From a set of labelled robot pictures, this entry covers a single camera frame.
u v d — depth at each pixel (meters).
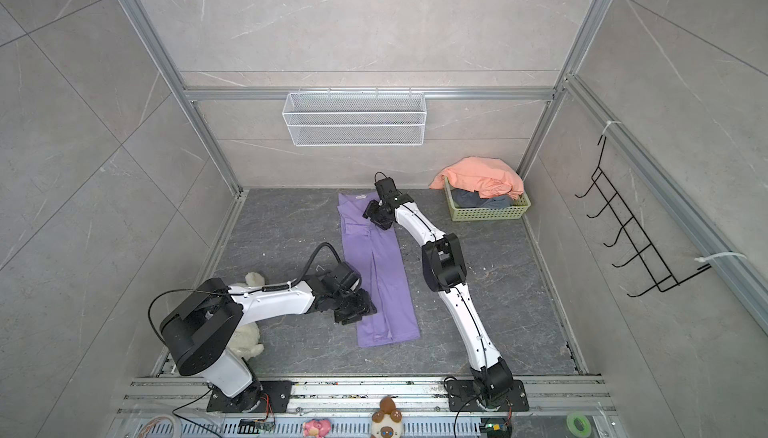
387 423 0.67
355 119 1.00
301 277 0.63
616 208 0.72
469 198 1.14
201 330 0.45
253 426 0.72
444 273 0.69
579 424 0.70
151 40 0.78
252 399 0.67
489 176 1.08
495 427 0.70
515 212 1.07
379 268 0.96
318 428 0.67
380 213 0.97
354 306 0.78
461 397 0.73
